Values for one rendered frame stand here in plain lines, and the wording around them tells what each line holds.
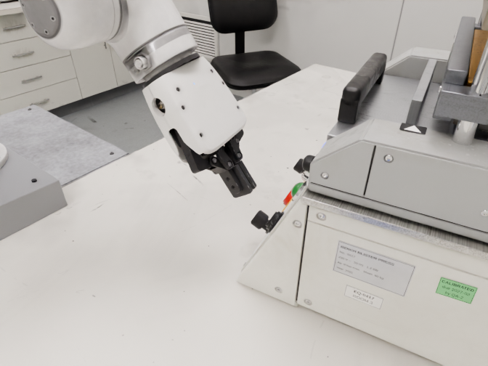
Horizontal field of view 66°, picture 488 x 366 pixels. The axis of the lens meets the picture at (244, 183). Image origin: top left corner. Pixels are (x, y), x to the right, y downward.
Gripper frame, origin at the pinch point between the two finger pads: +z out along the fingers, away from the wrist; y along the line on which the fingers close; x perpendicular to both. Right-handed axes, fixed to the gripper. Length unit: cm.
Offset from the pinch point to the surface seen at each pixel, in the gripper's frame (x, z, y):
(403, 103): -17.9, 2.2, 13.3
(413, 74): -17.9, 1.6, 23.4
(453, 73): -25.9, -2.3, 0.7
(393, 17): 16, 5, 175
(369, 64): -16.2, -3.9, 13.3
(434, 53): -20.8, 0.5, 26.0
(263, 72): 75, -4, 143
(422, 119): -20.0, 3.7, 9.7
